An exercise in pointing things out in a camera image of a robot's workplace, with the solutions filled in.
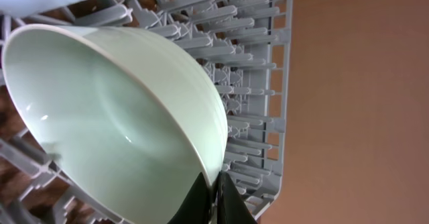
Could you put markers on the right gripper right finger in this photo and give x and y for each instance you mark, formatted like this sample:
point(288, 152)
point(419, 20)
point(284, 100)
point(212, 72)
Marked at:
point(230, 207)

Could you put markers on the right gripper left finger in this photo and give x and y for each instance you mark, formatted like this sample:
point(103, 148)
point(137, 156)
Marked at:
point(195, 208)

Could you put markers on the mint green bowl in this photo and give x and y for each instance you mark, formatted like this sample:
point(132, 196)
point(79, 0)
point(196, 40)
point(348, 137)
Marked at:
point(131, 118)

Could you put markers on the grey dishwasher rack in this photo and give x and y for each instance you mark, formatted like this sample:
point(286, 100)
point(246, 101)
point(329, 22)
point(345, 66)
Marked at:
point(244, 46)

